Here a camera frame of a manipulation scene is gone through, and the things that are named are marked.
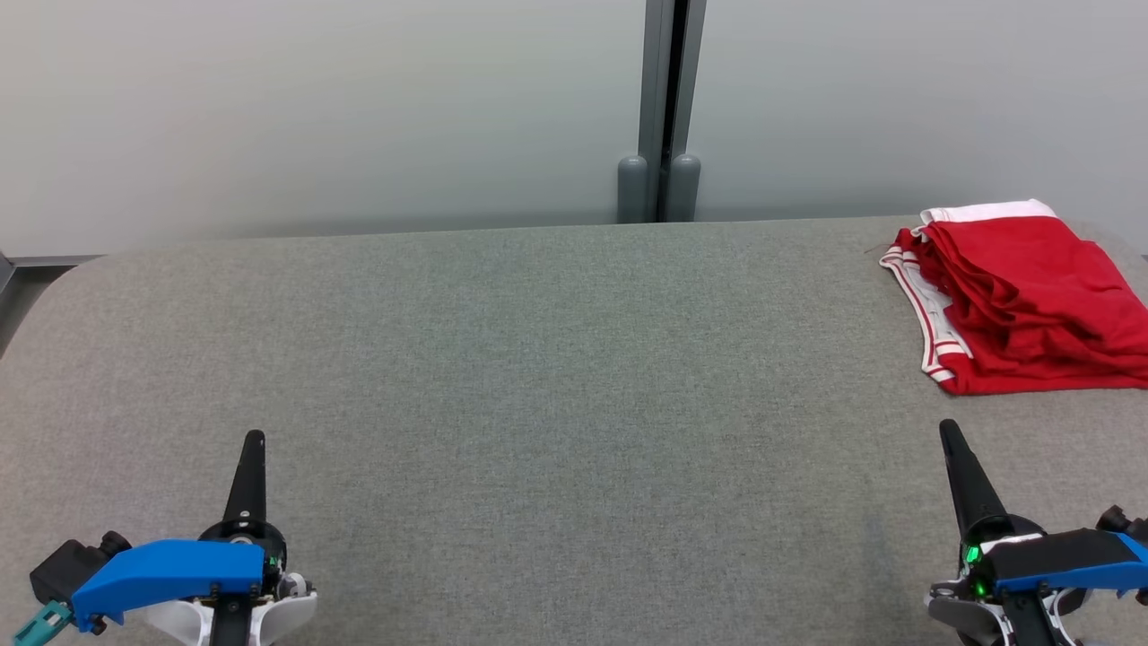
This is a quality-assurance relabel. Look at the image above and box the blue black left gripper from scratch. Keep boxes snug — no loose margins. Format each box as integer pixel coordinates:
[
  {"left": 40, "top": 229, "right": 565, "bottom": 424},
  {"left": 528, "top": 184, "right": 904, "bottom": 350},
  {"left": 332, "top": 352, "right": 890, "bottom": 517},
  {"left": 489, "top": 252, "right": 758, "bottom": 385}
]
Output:
[{"left": 71, "top": 430, "right": 290, "bottom": 631}]

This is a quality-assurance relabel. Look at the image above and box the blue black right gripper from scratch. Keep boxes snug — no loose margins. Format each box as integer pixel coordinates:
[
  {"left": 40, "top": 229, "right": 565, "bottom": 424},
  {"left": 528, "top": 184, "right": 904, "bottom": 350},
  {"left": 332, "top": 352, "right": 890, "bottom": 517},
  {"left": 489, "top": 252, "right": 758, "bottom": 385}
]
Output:
[{"left": 938, "top": 419, "right": 1148, "bottom": 599}]

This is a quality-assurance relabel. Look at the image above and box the teal left camera connector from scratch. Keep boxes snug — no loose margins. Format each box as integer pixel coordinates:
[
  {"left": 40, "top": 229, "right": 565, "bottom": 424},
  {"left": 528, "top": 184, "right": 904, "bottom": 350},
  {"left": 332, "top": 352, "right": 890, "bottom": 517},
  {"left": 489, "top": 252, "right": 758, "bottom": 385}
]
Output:
[{"left": 13, "top": 598, "right": 74, "bottom": 646}]

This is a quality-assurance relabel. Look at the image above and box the grey metal partition post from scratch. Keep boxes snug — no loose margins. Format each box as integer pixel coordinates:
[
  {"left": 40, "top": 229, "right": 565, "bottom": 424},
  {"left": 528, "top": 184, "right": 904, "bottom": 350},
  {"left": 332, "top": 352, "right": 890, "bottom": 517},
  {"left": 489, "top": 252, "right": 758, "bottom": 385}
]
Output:
[{"left": 616, "top": 0, "right": 709, "bottom": 224}]

